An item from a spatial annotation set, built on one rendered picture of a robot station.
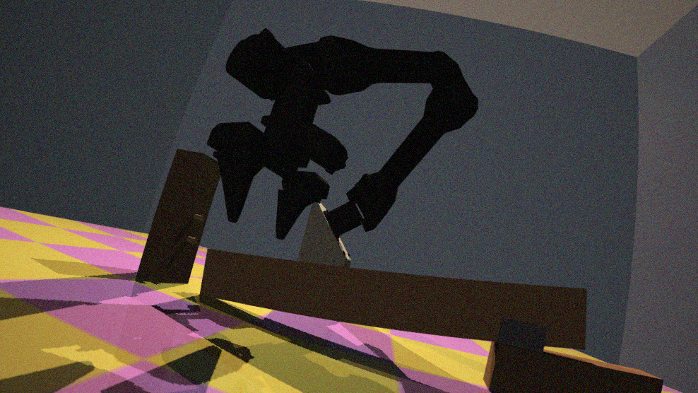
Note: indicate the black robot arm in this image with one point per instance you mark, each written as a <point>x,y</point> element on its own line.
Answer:
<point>342,66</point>

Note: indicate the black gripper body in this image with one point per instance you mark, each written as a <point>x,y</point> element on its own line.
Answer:
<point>244,137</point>

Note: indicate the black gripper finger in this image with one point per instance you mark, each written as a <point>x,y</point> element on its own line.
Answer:
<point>290,205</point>
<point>237,171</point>

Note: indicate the long dark brown wooden rail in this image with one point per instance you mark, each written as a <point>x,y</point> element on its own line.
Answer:
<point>454,307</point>

